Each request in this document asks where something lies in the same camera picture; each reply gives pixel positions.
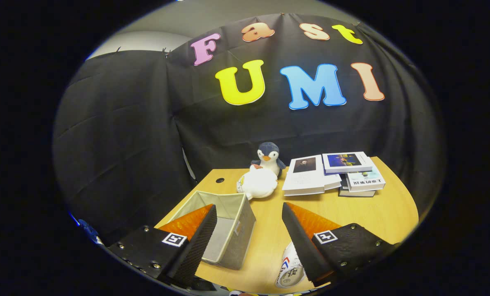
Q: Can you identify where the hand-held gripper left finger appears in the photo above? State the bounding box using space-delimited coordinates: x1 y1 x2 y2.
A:
107 204 218 288

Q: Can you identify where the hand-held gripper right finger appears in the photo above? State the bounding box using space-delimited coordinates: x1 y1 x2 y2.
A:
282 201 399 287

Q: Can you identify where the white shoe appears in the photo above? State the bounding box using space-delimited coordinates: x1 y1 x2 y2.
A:
275 242 307 289

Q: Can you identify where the grey fabric storage box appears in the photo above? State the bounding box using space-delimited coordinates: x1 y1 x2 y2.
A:
167 190 256 271

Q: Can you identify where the white book with portrait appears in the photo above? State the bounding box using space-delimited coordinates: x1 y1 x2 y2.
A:
282 155 327 197

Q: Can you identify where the plain white book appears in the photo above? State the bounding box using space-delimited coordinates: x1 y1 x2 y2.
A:
323 172 343 190

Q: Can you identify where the dark book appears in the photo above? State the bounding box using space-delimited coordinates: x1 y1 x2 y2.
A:
339 175 376 198

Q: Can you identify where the white plush toy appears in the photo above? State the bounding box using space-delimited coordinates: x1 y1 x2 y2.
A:
236 164 278 201

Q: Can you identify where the book with pale teal cover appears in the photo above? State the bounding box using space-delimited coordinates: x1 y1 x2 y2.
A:
346 166 386 192

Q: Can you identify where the navy penguin plush toy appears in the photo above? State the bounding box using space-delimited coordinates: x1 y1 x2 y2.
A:
251 142 287 177

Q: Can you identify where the book with blue cover picture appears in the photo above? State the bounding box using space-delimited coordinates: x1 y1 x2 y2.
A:
322 151 374 174

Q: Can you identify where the blue and white packet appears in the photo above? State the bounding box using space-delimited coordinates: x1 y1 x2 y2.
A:
77 218 103 246

